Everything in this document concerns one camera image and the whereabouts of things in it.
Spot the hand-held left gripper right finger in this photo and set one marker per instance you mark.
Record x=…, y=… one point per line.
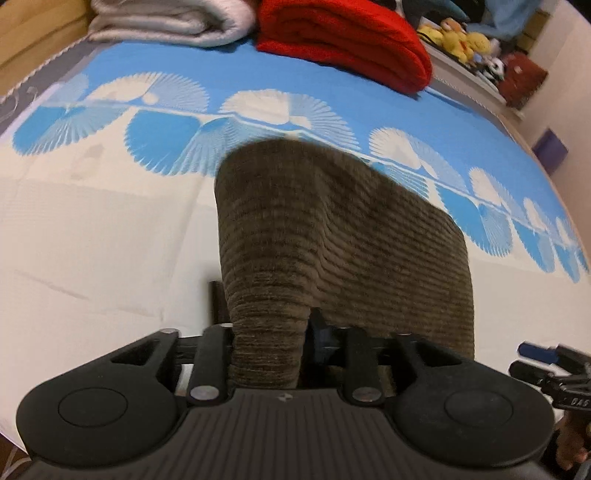
x=318, y=333

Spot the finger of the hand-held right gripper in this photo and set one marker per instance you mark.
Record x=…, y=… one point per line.
x=526, y=371
x=535, y=350

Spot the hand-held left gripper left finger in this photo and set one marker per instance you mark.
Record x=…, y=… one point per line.
x=214, y=357

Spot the brown ribbed towel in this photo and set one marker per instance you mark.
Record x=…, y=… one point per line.
x=341, y=240

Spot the person's right hand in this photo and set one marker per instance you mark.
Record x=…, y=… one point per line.
x=572, y=443

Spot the blue fan-patterned bedspread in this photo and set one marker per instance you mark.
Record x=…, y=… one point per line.
x=138, y=207

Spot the blue box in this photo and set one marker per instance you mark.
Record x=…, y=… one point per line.
x=550, y=151

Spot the red bag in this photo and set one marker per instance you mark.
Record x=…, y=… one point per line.
x=524, y=81

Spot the white shelf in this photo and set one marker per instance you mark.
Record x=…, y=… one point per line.
x=471, y=87

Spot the black and white plush toy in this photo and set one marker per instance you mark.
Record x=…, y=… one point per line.
x=491, y=70

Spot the folded red towel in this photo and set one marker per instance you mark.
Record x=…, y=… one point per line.
x=341, y=37

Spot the yellow plush toy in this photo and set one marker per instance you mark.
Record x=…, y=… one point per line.
x=455, y=39

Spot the light blue cloth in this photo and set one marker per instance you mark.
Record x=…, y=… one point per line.
x=510, y=16

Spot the white folded towel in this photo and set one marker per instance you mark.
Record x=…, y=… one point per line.
x=171, y=21

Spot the dark teal shark plush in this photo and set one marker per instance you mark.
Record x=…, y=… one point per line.
x=436, y=9

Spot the wooden bed frame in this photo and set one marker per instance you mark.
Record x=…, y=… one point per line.
x=32, y=41

